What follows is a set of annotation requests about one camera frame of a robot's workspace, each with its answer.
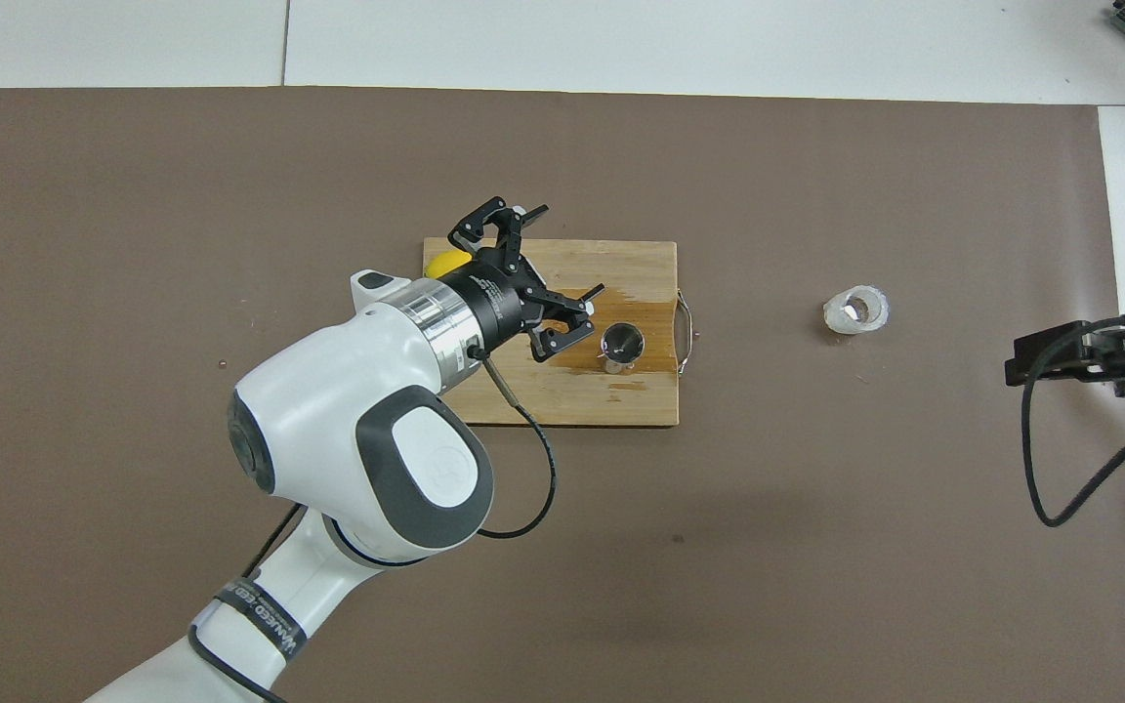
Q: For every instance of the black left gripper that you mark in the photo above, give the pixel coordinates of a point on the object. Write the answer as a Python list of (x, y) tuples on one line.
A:
[(494, 303)]

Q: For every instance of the steel double jigger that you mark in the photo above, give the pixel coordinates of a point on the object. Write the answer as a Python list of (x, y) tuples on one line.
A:
[(621, 342)]

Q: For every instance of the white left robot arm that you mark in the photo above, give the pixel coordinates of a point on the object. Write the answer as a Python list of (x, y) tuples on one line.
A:
[(328, 391)]

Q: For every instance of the yellow lemon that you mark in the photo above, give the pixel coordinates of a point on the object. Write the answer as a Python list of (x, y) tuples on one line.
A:
[(443, 264)]

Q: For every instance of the wooden cutting board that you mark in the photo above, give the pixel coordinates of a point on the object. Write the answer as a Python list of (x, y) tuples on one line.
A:
[(621, 400)]

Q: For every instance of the brown paper table mat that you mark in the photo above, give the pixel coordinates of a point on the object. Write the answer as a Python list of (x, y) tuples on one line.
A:
[(816, 586)]

